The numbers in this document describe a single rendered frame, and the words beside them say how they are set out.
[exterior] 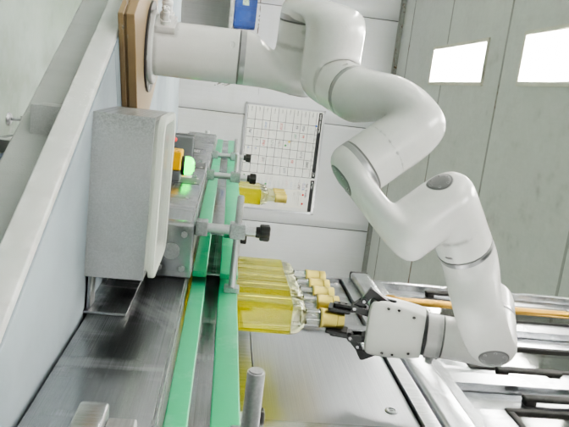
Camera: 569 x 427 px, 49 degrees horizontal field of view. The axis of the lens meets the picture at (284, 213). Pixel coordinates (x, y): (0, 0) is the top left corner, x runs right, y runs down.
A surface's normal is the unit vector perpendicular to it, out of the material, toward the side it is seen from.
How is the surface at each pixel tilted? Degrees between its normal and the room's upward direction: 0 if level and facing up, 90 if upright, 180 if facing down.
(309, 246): 90
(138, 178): 90
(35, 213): 90
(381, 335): 110
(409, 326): 105
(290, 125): 90
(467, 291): 130
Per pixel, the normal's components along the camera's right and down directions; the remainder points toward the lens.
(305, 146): 0.08, 0.21
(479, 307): -0.30, 0.13
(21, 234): 0.14, -0.72
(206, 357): 0.11, -0.97
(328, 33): -0.26, 0.33
